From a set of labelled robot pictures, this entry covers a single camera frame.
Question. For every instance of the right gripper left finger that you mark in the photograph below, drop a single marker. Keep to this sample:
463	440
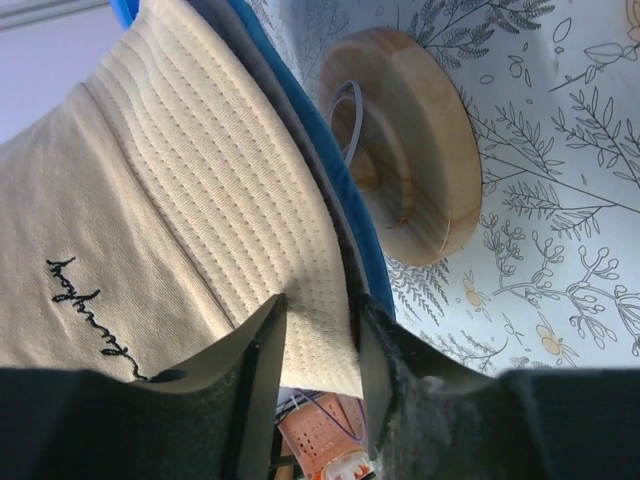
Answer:
209	417

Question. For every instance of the grey hat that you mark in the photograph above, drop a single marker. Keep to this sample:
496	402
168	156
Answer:
224	20

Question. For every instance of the blue plastic bin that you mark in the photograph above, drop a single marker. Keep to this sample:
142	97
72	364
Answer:
125	11

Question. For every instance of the blue bucket hat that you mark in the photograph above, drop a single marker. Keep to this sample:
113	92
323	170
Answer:
331	159

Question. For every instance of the beige bucket hat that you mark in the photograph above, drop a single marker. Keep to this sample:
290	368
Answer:
156	208

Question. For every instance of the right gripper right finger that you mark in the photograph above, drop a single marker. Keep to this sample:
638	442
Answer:
432	418

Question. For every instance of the wooden hat stand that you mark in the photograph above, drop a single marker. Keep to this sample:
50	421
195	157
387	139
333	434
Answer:
410	147

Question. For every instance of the floral table mat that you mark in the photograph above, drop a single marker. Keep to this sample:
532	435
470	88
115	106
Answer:
550	277

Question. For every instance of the orange perforated basket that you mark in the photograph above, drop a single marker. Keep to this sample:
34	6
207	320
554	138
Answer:
327	433

